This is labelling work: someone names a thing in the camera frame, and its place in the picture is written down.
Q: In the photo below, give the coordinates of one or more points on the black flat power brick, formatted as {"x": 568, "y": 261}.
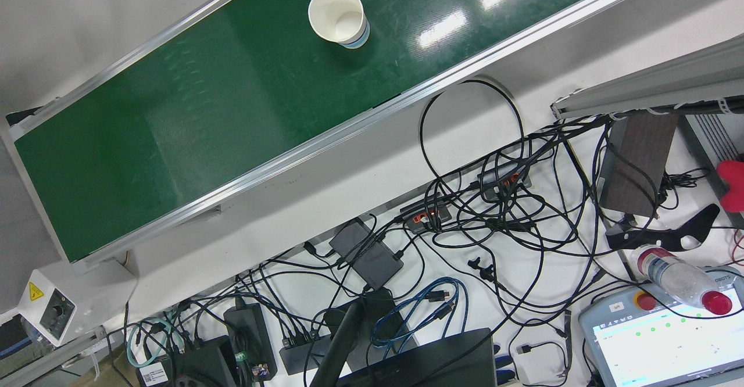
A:
{"x": 366, "y": 253}

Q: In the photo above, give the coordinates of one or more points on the white control box with knob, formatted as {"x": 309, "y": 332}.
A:
{"x": 49, "y": 308}

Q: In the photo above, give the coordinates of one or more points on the clear bottle with red cap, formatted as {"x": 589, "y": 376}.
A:
{"x": 674, "y": 276}

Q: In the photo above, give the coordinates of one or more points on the red plush toy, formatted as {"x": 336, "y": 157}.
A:
{"x": 733, "y": 186}

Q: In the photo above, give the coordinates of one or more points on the black Huawei monitor with stand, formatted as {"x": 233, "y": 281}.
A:
{"x": 430, "y": 364}

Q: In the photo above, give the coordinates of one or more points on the black power adapter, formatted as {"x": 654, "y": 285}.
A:
{"x": 250, "y": 334}

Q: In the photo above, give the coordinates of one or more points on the small black connector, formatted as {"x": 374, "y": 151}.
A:
{"x": 481, "y": 268}

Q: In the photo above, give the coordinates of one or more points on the black curved plastic bracket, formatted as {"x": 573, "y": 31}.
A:
{"x": 651, "y": 239}

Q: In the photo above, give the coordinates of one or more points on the aluminium profile rail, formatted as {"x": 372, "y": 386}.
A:
{"x": 657, "y": 85}

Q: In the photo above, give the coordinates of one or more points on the dark brown wood-grain box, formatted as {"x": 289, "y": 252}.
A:
{"x": 636, "y": 166}

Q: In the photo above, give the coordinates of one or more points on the white paper cup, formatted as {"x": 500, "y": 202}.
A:
{"x": 337, "y": 15}

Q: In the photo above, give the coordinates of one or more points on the grey teach pendant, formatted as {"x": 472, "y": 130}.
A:
{"x": 668, "y": 346}

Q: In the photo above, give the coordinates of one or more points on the grey ribbed metal housing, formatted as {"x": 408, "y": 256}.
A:
{"x": 712, "y": 134}

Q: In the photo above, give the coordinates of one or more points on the black box with white label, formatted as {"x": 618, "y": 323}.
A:
{"x": 197, "y": 364}

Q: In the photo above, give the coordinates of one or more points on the black multi-port hub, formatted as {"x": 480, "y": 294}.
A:
{"x": 299, "y": 355}

